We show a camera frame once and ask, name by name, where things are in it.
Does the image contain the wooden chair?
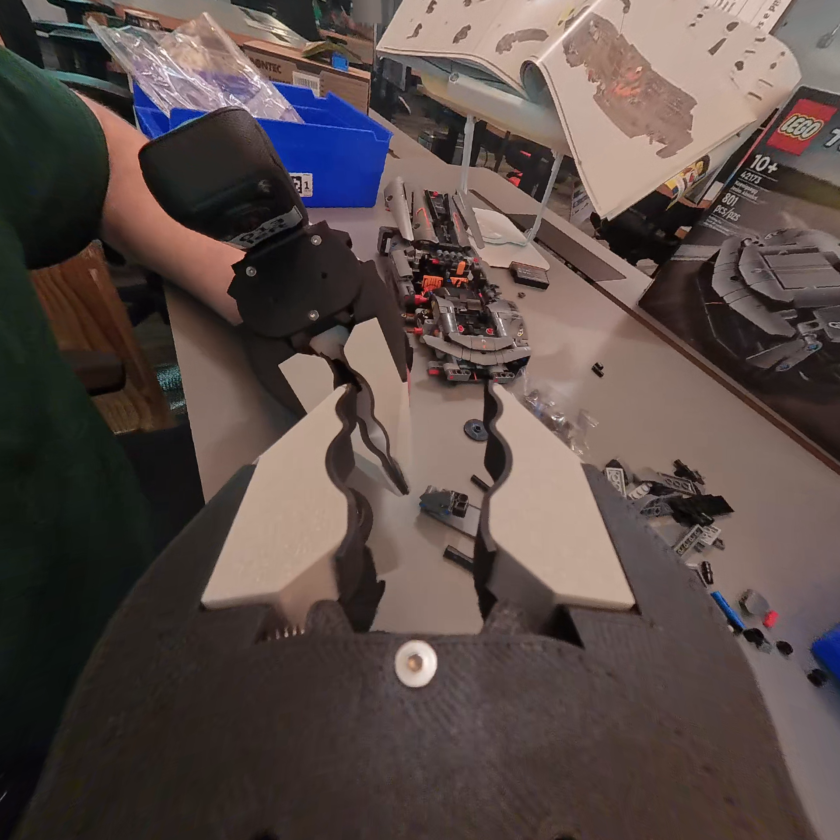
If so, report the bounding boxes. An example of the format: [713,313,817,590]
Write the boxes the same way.
[29,243,173,434]

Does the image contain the person's left forearm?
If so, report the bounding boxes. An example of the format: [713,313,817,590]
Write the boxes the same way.
[85,98,253,326]

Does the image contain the dark lego set box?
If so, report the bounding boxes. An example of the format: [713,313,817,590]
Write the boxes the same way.
[638,85,840,470]

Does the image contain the brown cardboard box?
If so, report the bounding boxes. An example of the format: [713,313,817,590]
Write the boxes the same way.
[243,39,372,116]

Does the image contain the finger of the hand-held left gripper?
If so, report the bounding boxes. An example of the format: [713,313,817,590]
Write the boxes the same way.
[279,353,361,416]
[315,319,412,497]

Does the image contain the blue plastic bin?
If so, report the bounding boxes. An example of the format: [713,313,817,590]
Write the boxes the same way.
[133,82,392,210]

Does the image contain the blue plastic piece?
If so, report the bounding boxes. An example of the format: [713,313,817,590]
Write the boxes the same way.
[810,633,840,681]

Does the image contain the crumpled clear plastic bags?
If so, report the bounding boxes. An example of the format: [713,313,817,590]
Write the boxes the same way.
[88,13,306,126]

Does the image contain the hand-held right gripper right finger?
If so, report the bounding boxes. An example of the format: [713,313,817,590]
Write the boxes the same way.
[472,382,637,619]

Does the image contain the pile of small lego pieces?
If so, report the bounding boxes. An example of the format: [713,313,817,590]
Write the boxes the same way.
[604,456,829,690]

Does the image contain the dark grey lego subassembly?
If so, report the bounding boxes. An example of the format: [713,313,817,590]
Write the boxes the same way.
[420,484,471,521]

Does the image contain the clear bag of lego pieces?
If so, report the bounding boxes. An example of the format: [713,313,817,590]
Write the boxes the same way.
[521,387,601,460]

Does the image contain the person's green shirt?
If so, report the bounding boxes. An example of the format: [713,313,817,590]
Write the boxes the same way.
[0,46,206,840]

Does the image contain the pale book stand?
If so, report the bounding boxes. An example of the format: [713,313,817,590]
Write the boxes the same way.
[420,56,568,252]

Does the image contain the grey lego car model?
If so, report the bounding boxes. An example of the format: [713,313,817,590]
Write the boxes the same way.
[377,178,532,385]

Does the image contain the open instruction booklet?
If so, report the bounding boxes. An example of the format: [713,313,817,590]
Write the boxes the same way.
[376,0,803,221]

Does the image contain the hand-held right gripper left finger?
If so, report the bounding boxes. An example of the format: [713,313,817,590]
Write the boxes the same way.
[201,384,388,632]

